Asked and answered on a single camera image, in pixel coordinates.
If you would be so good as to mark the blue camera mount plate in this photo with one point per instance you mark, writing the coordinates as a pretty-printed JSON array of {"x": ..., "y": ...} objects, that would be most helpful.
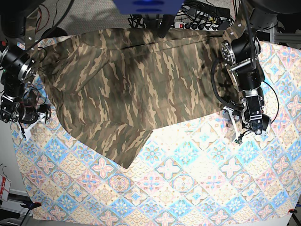
[{"x": 169, "y": 7}]

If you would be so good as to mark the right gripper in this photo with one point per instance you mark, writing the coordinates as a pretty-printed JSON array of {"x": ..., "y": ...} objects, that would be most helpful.
[{"x": 31, "y": 115}]

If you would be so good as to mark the patterned tile tablecloth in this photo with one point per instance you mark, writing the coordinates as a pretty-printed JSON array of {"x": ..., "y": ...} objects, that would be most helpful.
[{"x": 188, "y": 174}]

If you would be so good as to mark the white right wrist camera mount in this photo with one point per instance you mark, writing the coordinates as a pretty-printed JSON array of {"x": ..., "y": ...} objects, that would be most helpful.
[{"x": 26, "y": 133}]

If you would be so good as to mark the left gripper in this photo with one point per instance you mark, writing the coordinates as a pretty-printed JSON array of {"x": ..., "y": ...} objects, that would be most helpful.
[{"x": 239, "y": 111}]

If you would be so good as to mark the blue clamp bottom left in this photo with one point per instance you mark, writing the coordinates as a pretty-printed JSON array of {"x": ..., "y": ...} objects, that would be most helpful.
[{"x": 30, "y": 205}]

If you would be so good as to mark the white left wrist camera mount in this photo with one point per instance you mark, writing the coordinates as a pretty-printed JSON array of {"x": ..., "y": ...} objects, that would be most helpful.
[{"x": 234, "y": 136}]

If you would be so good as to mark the camouflage T-shirt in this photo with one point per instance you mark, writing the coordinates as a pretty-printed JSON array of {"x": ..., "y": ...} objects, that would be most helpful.
[{"x": 111, "y": 88}]

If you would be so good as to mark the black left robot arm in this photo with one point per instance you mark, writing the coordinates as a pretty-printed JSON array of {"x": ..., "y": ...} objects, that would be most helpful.
[{"x": 242, "y": 56}]

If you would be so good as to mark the red white paper tag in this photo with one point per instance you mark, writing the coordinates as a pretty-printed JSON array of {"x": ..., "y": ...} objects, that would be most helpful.
[{"x": 5, "y": 185}]

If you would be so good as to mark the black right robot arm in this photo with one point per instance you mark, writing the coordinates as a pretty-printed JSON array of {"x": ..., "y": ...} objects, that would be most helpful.
[{"x": 19, "y": 60}]

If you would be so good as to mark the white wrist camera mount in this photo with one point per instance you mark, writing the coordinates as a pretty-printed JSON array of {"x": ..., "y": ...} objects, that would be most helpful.
[
  {"x": 234, "y": 136},
  {"x": 26, "y": 133}
]

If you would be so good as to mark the white power strip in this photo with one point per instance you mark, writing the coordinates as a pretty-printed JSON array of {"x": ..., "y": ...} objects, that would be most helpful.
[{"x": 202, "y": 27}]

